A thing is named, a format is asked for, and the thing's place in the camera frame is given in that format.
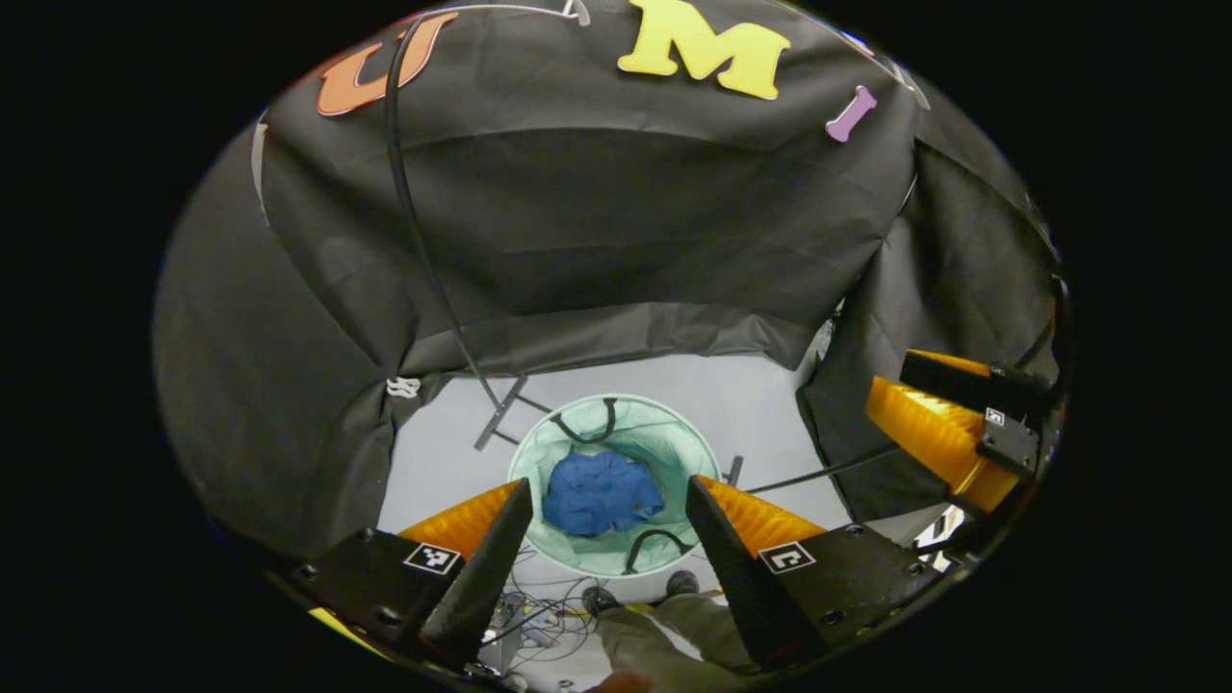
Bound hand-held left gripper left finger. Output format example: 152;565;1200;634
269;478;535;670

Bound blue garment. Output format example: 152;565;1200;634
541;450;667;538

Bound empty white clothes hanger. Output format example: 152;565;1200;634
448;0;593;28

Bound person's grey trouser leg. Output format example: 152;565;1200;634
595;592;757;693

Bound black clothes rack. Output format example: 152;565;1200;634
383;12;901;494

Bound black backdrop cloth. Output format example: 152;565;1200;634
154;0;1065;559

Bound green laundry hamper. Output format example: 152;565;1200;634
507;393;723;578

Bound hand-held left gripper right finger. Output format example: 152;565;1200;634
685;475;949;673

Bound tangle of floor cables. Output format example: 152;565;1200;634
481;549;627;675

